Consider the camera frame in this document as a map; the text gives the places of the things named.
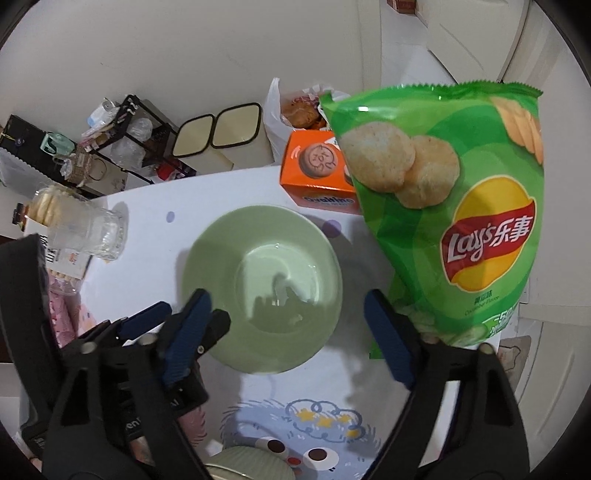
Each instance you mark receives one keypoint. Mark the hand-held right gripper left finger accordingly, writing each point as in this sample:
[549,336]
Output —
[184,341]

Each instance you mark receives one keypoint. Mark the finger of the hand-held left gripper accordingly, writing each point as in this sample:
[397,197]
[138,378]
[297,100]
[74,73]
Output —
[143,318]
[217,327]

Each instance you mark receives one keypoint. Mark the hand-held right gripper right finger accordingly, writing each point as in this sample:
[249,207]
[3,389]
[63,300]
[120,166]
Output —
[388,337]

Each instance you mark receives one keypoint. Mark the pale green ribbed bowl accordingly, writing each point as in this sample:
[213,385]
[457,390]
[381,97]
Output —
[249,461]
[258,240]

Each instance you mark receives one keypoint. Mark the pink snack packet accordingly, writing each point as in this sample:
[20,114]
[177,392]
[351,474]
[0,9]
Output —
[64,314]

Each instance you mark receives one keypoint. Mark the printed monster tablecloth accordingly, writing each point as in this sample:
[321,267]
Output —
[152,230]

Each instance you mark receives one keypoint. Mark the clear glass jar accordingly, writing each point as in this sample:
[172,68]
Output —
[92,230]

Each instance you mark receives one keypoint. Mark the biscuit packet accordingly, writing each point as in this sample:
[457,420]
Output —
[41,207]

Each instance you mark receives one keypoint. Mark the green potato chips bag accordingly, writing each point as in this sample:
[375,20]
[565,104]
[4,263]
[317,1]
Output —
[438,207]

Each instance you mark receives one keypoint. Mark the beige paper bag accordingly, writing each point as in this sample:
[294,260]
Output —
[104,175]

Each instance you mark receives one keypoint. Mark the dark cabinet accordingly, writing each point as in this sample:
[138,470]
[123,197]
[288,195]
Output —
[23,134]

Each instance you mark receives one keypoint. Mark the orange snack box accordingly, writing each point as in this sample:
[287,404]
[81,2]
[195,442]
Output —
[314,161]

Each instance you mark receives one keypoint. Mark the cream twin-lid trash bin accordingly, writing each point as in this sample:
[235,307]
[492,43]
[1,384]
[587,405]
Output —
[235,122]

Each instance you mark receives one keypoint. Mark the white plastic bag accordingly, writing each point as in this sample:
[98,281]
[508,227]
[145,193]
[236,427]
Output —
[274,124]

